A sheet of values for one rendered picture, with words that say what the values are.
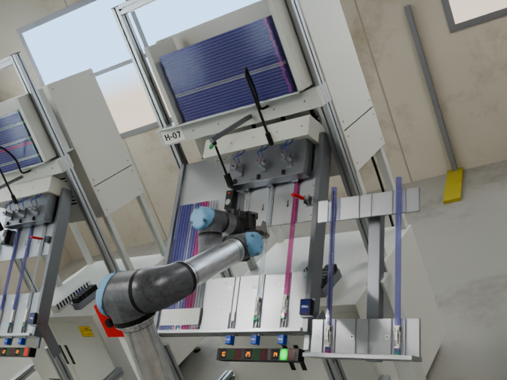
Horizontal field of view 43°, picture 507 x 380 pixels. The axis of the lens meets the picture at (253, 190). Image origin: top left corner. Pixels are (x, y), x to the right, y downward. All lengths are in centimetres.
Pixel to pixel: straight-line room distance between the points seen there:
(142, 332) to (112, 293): 13
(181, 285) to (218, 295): 71
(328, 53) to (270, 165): 48
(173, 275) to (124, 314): 17
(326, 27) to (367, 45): 264
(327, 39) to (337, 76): 14
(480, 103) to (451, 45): 49
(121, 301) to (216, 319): 71
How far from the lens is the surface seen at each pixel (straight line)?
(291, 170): 226
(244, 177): 238
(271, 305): 220
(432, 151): 529
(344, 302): 240
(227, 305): 232
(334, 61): 251
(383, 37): 512
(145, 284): 164
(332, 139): 233
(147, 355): 176
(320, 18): 249
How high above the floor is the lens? 169
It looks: 14 degrees down
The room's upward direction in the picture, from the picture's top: 21 degrees counter-clockwise
